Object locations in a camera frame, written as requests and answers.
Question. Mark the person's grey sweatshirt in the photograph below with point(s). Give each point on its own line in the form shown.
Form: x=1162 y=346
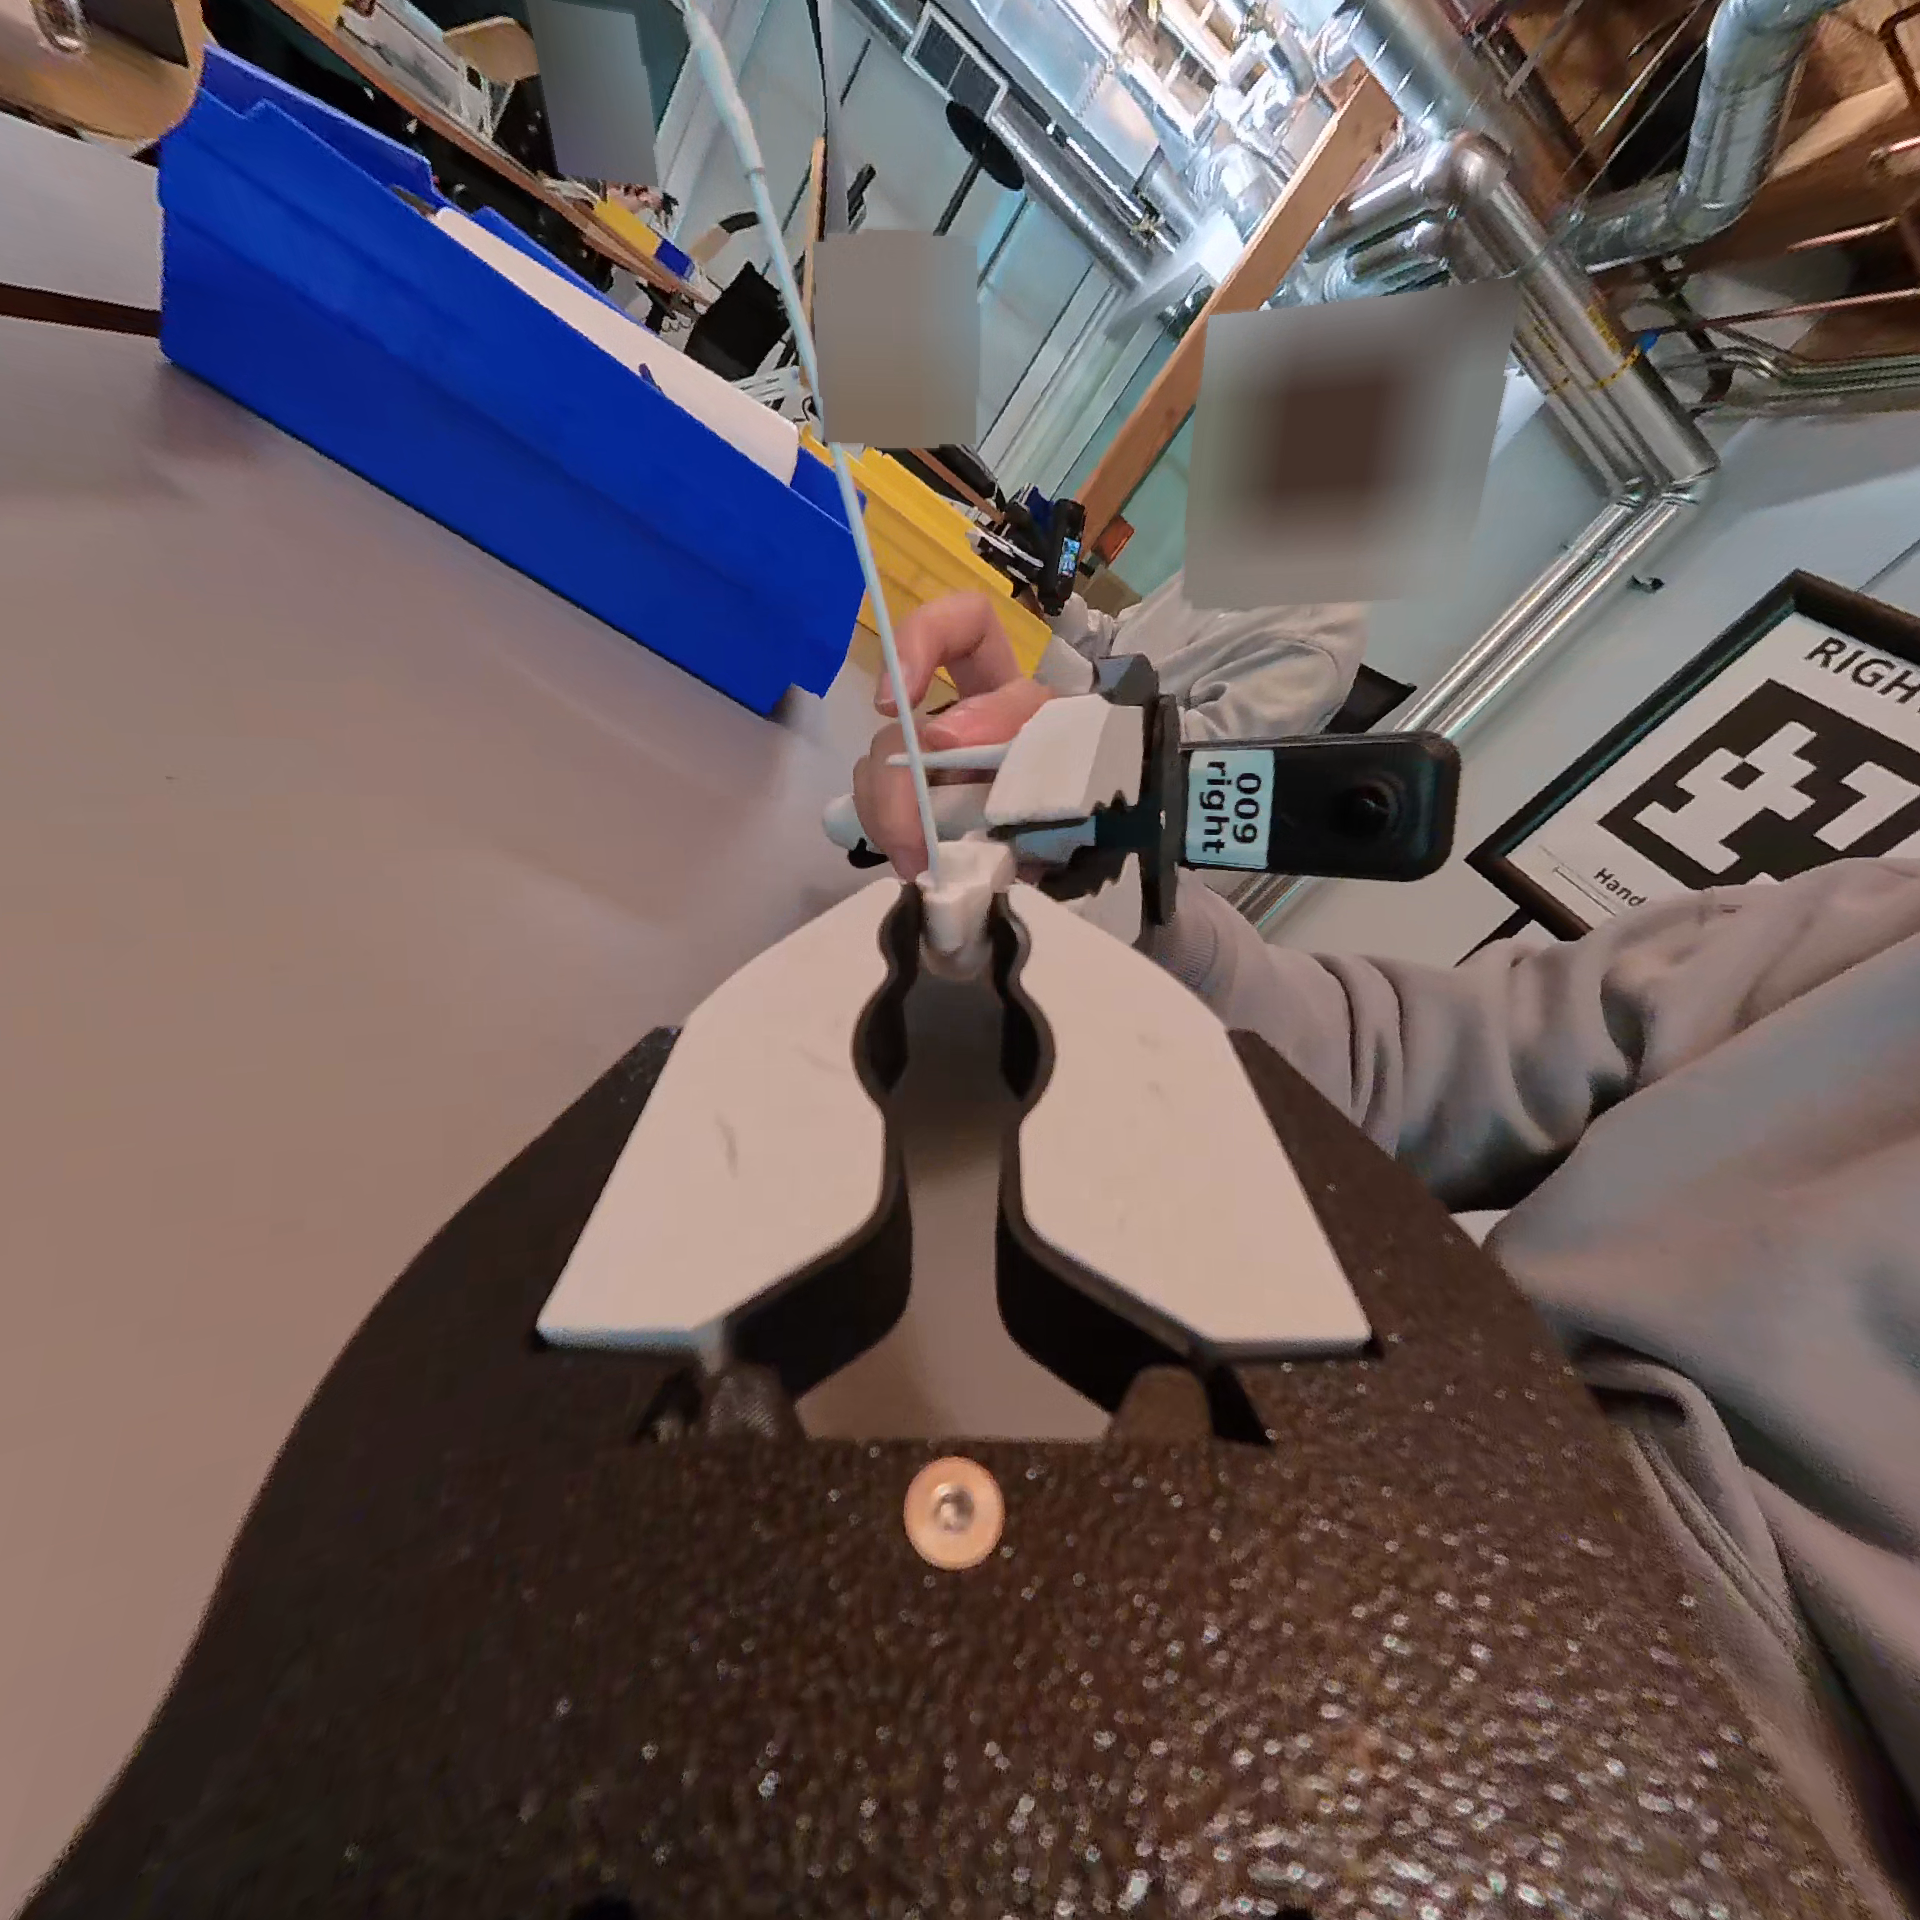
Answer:
x=1800 y=1499

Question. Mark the yellow plastic bin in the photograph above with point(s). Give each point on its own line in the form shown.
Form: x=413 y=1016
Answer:
x=961 y=586

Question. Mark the white flat board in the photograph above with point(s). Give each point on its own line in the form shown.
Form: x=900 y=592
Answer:
x=645 y=346

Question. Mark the framed black white marker sign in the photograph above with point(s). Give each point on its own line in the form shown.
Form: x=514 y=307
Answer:
x=1770 y=779

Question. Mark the silver ventilation duct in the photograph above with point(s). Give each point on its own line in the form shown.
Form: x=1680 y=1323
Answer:
x=1636 y=404

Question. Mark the person's right forearm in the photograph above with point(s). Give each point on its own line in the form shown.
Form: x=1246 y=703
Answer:
x=1500 y=1020

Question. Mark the blue plastic bin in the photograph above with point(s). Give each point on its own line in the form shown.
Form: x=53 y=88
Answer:
x=452 y=388

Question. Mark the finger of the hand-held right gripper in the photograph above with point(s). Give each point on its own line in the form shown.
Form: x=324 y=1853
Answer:
x=1072 y=764
x=1119 y=885

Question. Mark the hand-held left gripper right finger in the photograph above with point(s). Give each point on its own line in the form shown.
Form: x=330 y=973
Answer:
x=1184 y=1184

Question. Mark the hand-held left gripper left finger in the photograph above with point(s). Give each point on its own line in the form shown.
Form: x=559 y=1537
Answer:
x=721 y=1171

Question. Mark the person's right hand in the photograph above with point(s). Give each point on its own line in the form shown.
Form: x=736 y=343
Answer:
x=945 y=674

